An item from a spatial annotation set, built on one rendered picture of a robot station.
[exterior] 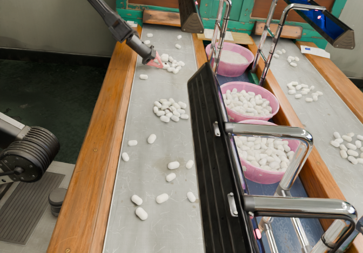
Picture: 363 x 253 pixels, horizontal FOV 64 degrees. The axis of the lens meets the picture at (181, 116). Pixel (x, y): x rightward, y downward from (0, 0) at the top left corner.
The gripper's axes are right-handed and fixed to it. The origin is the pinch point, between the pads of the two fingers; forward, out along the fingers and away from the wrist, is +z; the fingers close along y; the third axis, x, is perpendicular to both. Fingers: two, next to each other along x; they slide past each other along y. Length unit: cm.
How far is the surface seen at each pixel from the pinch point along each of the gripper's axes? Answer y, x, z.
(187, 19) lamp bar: -26.6, -29.7, -15.8
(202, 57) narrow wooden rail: 12.0, -13.6, 15.8
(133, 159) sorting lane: -59, 6, -6
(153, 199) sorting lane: -74, 2, 0
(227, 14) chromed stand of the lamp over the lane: -5.3, -38.1, 0.8
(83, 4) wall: 130, 56, -39
